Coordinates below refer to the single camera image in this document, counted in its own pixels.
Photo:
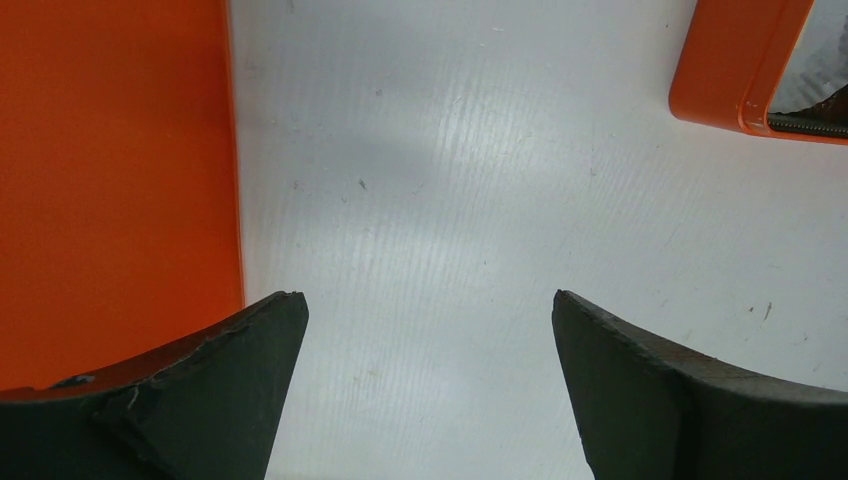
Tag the orange box lid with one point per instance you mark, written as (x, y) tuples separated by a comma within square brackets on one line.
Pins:
[(119, 205)]

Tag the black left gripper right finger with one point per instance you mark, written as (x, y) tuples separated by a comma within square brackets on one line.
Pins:
[(648, 408)]

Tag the white paper cup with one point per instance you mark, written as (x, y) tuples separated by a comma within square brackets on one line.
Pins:
[(817, 67)]

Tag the orange chocolate box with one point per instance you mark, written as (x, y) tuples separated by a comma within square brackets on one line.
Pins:
[(734, 56)]

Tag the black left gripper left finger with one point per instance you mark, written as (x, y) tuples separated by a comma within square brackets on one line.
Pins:
[(205, 406)]

